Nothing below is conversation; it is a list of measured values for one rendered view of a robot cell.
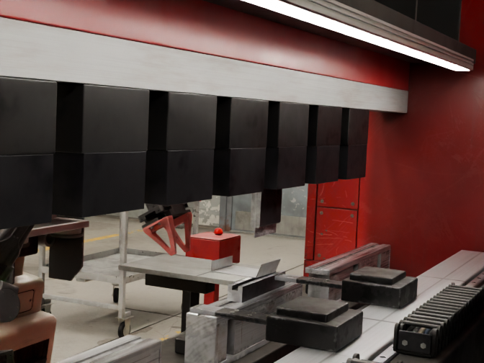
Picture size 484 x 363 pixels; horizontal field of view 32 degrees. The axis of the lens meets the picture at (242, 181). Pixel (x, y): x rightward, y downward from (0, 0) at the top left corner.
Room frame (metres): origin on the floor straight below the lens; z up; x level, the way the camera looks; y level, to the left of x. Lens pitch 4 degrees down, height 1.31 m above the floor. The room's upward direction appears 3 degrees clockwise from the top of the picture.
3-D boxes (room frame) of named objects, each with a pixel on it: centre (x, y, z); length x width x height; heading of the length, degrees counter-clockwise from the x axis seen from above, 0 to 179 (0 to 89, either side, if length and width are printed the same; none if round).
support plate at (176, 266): (1.69, 0.08, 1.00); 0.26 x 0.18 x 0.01; 64
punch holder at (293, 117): (1.65, -0.06, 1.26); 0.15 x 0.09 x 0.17; 154
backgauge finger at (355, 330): (1.27, -0.05, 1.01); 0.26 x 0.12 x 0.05; 64
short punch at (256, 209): (1.63, -0.05, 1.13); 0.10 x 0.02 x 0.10; 154
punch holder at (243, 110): (1.47, 0.03, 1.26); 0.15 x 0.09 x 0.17; 154
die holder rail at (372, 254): (2.13, -0.29, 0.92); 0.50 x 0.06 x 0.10; 154
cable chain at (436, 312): (1.27, -0.32, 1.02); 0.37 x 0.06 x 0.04; 154
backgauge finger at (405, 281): (1.56, -0.20, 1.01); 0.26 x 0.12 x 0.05; 64
